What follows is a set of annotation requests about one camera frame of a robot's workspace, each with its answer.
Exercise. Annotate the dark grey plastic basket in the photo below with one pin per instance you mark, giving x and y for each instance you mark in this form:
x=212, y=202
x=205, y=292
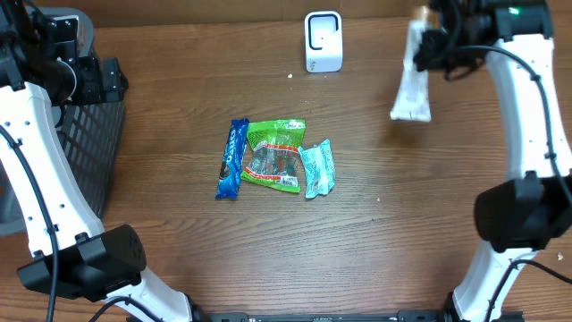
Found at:
x=90, y=134

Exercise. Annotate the green snack bag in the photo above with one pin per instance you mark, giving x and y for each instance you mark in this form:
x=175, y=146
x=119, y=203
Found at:
x=275, y=145

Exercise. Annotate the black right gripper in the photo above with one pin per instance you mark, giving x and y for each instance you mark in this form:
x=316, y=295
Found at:
x=427, y=57

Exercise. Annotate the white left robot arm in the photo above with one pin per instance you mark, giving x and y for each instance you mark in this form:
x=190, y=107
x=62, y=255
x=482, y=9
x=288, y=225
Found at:
x=73, y=255

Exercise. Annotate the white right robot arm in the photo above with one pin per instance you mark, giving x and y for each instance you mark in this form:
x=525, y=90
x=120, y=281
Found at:
x=518, y=218

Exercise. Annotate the white bamboo print tube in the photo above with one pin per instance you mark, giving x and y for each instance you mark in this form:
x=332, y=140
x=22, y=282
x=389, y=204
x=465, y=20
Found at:
x=412, y=100

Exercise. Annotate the mint green wipes pack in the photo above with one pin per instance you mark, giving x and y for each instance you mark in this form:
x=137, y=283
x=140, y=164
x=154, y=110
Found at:
x=319, y=169

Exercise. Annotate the white barcode scanner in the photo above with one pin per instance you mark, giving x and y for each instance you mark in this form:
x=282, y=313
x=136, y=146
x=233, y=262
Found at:
x=323, y=42

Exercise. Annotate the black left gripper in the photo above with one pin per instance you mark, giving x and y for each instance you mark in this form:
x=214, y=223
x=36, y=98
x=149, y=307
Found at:
x=96, y=92

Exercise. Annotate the blue Oreo cookie pack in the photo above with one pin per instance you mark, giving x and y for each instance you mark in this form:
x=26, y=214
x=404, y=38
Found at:
x=231, y=169

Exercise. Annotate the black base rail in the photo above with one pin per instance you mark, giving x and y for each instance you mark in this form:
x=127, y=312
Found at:
x=401, y=316

